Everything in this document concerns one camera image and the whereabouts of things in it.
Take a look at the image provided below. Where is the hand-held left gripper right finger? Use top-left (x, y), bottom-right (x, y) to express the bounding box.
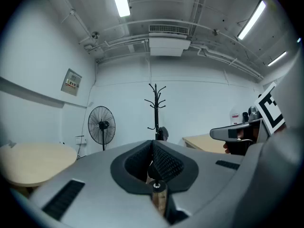
top-left (152, 140), bottom-right (246, 224)

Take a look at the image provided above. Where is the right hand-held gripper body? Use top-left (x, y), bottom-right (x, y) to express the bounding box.
top-left (247, 81), bottom-right (287, 143)

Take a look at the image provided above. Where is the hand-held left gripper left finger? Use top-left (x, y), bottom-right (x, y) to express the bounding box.
top-left (29, 140), bottom-right (171, 227)

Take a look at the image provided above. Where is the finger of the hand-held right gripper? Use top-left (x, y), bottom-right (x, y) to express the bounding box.
top-left (209, 122), bottom-right (257, 155)

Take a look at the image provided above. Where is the person's right hand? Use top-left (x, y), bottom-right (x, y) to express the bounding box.
top-left (237, 127), bottom-right (259, 143)

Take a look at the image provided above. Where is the white bottle with red label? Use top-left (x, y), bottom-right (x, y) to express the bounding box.
top-left (229, 106), bottom-right (241, 126)

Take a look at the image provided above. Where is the wooden desk with white legs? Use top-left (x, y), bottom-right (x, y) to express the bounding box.
top-left (182, 133), bottom-right (229, 155)

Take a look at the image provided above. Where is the round beige table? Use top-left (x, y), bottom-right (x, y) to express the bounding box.
top-left (0, 142), bottom-right (78, 188)

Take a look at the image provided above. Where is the dark grey hat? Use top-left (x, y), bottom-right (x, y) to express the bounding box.
top-left (158, 126), bottom-right (170, 142)

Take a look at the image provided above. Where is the black coat rack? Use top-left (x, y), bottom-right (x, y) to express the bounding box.
top-left (144, 83), bottom-right (168, 192)

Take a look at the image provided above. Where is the white ceiling air conditioner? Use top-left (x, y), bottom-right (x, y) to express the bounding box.
top-left (148, 24), bottom-right (192, 57)

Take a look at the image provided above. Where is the bundle of white ceiling pipes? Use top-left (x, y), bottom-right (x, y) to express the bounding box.
top-left (59, 0), bottom-right (266, 80)

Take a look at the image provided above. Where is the black pedestal fan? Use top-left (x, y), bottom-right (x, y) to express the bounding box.
top-left (87, 105), bottom-right (116, 152)

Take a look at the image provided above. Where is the thin wall cable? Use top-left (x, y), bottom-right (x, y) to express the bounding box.
top-left (81, 63), bottom-right (97, 138)

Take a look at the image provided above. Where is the grey wall trunking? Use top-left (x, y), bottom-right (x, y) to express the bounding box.
top-left (0, 76), bottom-right (87, 109)

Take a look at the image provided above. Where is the grey wall electrical panel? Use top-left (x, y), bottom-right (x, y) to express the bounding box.
top-left (60, 68), bottom-right (83, 97)

